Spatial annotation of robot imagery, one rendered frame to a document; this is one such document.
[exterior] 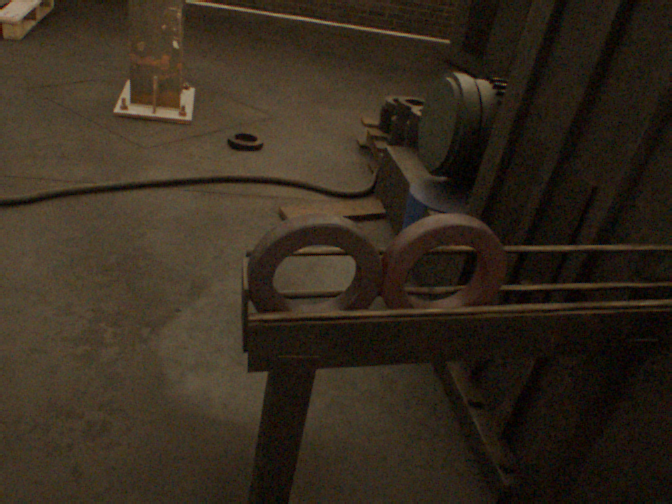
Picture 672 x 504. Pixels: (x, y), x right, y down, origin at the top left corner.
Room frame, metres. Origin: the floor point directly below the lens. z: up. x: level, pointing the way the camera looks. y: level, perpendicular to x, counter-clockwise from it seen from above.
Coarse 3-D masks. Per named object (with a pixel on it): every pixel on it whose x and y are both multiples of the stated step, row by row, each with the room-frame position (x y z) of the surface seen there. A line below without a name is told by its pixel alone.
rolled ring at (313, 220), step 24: (312, 216) 0.65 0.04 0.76; (336, 216) 0.67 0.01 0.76; (264, 240) 0.63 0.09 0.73; (288, 240) 0.62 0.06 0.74; (312, 240) 0.63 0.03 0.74; (336, 240) 0.64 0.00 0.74; (360, 240) 0.65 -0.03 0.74; (264, 264) 0.62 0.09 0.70; (360, 264) 0.65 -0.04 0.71; (264, 288) 0.62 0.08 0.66; (360, 288) 0.65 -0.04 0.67; (264, 312) 0.62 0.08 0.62
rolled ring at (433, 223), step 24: (432, 216) 0.71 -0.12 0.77; (456, 216) 0.71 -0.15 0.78; (408, 240) 0.67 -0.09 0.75; (432, 240) 0.68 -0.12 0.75; (456, 240) 0.69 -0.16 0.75; (480, 240) 0.70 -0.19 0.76; (384, 264) 0.68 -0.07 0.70; (408, 264) 0.67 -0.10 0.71; (480, 264) 0.72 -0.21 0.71; (504, 264) 0.71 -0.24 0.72; (384, 288) 0.66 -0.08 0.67; (480, 288) 0.71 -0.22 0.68
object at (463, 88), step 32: (448, 96) 2.06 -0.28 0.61; (480, 96) 2.04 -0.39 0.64; (448, 128) 1.99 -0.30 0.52; (480, 128) 1.97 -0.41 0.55; (384, 160) 2.42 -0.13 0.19; (416, 160) 2.34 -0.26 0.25; (448, 160) 1.96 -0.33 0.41; (480, 160) 1.97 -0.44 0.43; (384, 192) 2.32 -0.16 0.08; (448, 256) 1.62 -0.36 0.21
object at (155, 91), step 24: (144, 0) 2.92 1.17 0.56; (168, 0) 2.95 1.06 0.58; (144, 24) 2.92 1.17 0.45; (168, 24) 2.95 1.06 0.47; (144, 48) 2.92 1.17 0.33; (168, 48) 2.95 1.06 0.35; (144, 72) 2.92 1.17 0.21; (168, 72) 2.96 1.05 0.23; (144, 96) 2.92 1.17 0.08; (168, 96) 2.96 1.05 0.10; (192, 96) 3.25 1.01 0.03; (168, 120) 2.84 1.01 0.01
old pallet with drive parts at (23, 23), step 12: (0, 0) 4.12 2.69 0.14; (12, 0) 4.29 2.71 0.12; (36, 0) 4.34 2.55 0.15; (48, 0) 4.74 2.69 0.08; (0, 12) 3.79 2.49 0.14; (12, 12) 3.85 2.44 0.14; (24, 12) 3.93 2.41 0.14; (36, 12) 4.26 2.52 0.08; (48, 12) 4.64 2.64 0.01; (12, 24) 3.74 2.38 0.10; (24, 24) 4.08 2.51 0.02; (12, 36) 3.74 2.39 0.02
